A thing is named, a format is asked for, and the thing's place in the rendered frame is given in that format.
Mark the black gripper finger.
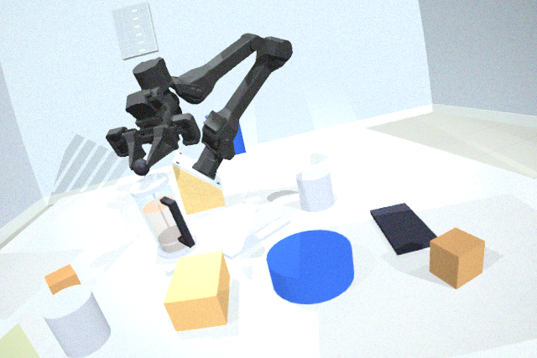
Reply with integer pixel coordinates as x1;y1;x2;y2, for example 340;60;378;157
146;124;180;168
121;132;146;171

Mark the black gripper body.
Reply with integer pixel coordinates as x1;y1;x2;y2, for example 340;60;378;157
106;103;201;158

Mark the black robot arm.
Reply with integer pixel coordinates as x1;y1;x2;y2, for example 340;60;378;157
125;33;293;180

